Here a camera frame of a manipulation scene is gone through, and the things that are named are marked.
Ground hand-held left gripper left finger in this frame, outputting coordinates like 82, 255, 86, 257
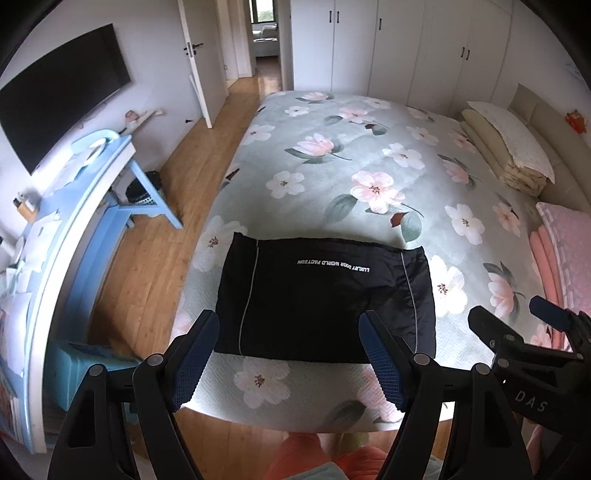
48, 310, 220, 480

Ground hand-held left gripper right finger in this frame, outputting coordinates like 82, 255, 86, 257
359, 310, 525, 480

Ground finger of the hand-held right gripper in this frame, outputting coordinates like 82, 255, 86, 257
530, 295, 591, 356
468, 307, 527, 357

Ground black jacket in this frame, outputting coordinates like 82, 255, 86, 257
216, 232, 437, 358

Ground salmon folded blanket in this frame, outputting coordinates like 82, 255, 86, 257
529, 228, 575, 352

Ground pink quilted blanket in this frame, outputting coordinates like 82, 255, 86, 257
538, 202, 591, 319

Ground light blue stool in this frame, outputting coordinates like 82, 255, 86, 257
48, 340, 141, 425

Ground person's orange pants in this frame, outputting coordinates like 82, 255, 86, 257
265, 433, 393, 480

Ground beige padded headboard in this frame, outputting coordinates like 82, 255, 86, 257
508, 83, 591, 210

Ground white dotted pillow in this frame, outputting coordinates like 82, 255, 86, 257
467, 100, 556, 185

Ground cream folded quilt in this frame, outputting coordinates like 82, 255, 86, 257
459, 109, 548, 197

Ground black waste basket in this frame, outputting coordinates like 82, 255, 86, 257
126, 171, 162, 206

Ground bed with floral bedspread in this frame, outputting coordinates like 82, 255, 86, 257
168, 90, 591, 428

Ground light blue desk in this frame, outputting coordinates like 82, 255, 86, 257
0, 129, 184, 453

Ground pink plush toy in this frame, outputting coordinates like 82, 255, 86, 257
122, 108, 164, 136

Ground white door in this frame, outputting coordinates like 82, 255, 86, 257
178, 0, 229, 129

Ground white wardrobe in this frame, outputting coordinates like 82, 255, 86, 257
291, 0, 568, 116

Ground white sofa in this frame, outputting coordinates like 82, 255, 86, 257
254, 25, 280, 56

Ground black wall television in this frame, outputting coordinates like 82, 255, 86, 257
0, 25, 131, 176

